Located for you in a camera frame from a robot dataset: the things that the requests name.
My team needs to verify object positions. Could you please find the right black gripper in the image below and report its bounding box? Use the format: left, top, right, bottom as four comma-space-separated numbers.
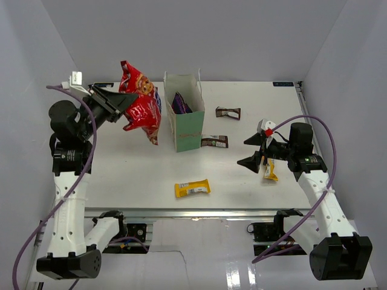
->
237, 132, 296, 173

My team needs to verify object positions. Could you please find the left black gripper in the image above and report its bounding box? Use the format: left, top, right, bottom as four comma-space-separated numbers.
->
77, 84, 138, 140

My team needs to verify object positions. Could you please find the red cookie snack bag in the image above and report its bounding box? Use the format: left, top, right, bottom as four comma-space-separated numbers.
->
119, 60, 162, 146

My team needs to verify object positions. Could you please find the purple chip bag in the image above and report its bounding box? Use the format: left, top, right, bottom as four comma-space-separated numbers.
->
171, 92, 193, 114

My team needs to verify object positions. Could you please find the green white paper bag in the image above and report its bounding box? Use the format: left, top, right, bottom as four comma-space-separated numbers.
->
164, 72, 205, 152

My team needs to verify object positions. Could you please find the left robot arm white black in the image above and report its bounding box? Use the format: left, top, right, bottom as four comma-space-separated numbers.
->
36, 86, 138, 280

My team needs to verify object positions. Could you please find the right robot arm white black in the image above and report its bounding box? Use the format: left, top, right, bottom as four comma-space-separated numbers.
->
237, 119, 372, 280

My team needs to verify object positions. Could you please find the brown bar wrapper near bag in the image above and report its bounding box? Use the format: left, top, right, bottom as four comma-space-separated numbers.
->
201, 135, 229, 148

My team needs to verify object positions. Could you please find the blue label left corner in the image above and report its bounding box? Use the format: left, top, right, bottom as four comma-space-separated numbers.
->
92, 82, 114, 88

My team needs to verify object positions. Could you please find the blue label corner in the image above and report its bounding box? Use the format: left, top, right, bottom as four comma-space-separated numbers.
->
273, 82, 294, 87
92, 82, 114, 88

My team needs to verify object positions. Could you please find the yellow bar wrapper right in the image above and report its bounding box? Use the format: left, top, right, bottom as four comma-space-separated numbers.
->
263, 158, 279, 182

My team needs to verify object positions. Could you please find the yellow bar wrapper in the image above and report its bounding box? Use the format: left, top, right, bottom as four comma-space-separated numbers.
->
174, 179, 211, 198
263, 158, 279, 182

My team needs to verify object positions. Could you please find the brown bar wrapper far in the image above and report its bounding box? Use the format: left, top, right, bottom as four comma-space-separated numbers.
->
215, 106, 241, 121

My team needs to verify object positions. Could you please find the yellow bar wrapper centre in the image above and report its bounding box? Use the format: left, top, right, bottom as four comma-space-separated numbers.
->
174, 179, 211, 198

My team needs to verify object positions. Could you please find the blue label right corner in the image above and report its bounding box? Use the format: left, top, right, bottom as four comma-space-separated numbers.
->
273, 82, 294, 87

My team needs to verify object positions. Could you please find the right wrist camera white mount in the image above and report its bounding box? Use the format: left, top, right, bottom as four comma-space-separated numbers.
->
257, 118, 276, 149

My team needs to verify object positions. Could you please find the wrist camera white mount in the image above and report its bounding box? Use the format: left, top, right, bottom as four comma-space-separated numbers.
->
61, 71, 91, 98
257, 118, 276, 149

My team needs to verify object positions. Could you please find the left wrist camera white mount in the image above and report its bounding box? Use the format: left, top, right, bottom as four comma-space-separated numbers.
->
61, 71, 91, 98

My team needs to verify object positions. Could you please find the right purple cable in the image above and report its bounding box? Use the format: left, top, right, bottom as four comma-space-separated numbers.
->
251, 114, 337, 264

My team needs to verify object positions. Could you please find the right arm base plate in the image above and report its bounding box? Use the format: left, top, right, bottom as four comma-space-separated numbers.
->
247, 221, 303, 256

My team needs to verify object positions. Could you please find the aluminium front rail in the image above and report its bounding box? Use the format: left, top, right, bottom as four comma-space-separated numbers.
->
53, 208, 345, 220

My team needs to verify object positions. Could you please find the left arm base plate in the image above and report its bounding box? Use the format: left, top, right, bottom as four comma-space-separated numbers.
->
103, 224, 149, 254

